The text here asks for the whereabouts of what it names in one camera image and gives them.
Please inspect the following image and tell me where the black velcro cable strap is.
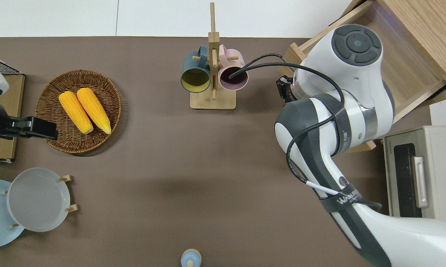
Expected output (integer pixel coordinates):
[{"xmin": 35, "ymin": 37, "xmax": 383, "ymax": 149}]
[
  {"xmin": 313, "ymin": 93, "xmax": 353, "ymax": 155},
  {"xmin": 319, "ymin": 183, "xmax": 365, "ymax": 214}
]

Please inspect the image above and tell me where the wooden plate rack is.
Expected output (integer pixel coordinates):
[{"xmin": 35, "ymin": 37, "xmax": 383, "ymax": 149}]
[{"xmin": 1, "ymin": 174, "xmax": 79, "ymax": 229}]

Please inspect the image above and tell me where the brown cardboard box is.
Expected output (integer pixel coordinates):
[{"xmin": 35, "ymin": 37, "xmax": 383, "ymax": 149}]
[{"xmin": 0, "ymin": 74, "xmax": 26, "ymax": 163}]

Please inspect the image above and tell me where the round wicker basket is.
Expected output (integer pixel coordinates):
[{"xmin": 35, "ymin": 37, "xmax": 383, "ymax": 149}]
[{"xmin": 35, "ymin": 69, "xmax": 122, "ymax": 155}]

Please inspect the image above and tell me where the wooden cabinet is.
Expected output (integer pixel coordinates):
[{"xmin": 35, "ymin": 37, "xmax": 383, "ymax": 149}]
[{"xmin": 342, "ymin": 0, "xmax": 446, "ymax": 94}]

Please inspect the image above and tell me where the brown table mat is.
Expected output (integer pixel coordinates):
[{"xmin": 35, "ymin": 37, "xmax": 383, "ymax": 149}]
[{"xmin": 0, "ymin": 36, "xmax": 433, "ymax": 267}]

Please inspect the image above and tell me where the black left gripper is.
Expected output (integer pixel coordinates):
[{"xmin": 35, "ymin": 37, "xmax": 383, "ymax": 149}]
[{"xmin": 1, "ymin": 116, "xmax": 59, "ymax": 141}]

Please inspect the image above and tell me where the grey plate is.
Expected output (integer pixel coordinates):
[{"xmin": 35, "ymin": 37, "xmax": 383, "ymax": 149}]
[{"xmin": 6, "ymin": 168, "xmax": 71, "ymax": 233}]

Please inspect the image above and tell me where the wooden mug tree stand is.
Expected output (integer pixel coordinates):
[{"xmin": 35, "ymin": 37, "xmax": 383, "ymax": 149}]
[{"xmin": 190, "ymin": 2, "xmax": 237, "ymax": 111}]

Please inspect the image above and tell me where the black wire rack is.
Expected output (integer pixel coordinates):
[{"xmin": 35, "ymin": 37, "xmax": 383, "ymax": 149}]
[{"xmin": 0, "ymin": 54, "xmax": 21, "ymax": 76}]

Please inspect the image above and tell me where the yellow corn cob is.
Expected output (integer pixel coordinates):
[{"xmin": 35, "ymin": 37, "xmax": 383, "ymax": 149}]
[
  {"xmin": 59, "ymin": 91, "xmax": 94, "ymax": 135},
  {"xmin": 76, "ymin": 88, "xmax": 112, "ymax": 135}
]

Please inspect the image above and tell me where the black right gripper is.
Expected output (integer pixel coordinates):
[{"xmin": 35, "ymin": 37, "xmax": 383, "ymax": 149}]
[{"xmin": 276, "ymin": 75, "xmax": 295, "ymax": 103}]

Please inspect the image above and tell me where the pink mug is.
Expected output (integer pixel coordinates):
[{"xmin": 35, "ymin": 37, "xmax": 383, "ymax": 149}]
[{"xmin": 218, "ymin": 44, "xmax": 249, "ymax": 92}]

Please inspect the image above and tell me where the white oven door handle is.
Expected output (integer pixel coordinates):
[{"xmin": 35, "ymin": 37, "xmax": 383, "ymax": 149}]
[{"xmin": 412, "ymin": 156, "xmax": 430, "ymax": 208}]

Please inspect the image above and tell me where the teal mug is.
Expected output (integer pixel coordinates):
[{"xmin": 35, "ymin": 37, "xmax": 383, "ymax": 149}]
[{"xmin": 180, "ymin": 45, "xmax": 212, "ymax": 93}]

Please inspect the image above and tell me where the white toaster oven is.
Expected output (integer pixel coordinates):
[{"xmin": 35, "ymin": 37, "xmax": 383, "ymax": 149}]
[{"xmin": 383, "ymin": 125, "xmax": 446, "ymax": 224}]

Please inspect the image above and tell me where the light wooden drawer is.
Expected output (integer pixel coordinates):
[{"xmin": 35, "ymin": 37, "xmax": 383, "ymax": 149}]
[{"xmin": 283, "ymin": 0, "xmax": 446, "ymax": 154}]

